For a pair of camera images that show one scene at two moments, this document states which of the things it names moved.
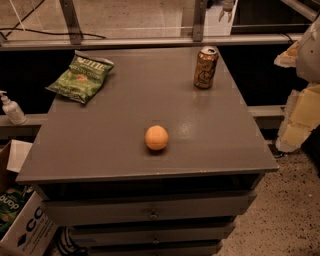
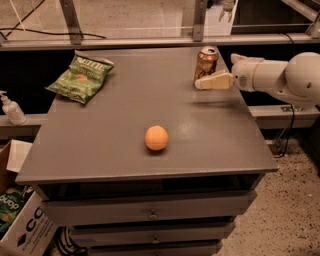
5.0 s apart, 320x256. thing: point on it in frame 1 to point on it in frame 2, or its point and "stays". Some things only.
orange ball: (156, 137) stays
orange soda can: (206, 67) stays
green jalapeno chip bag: (83, 78) stays
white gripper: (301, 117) to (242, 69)
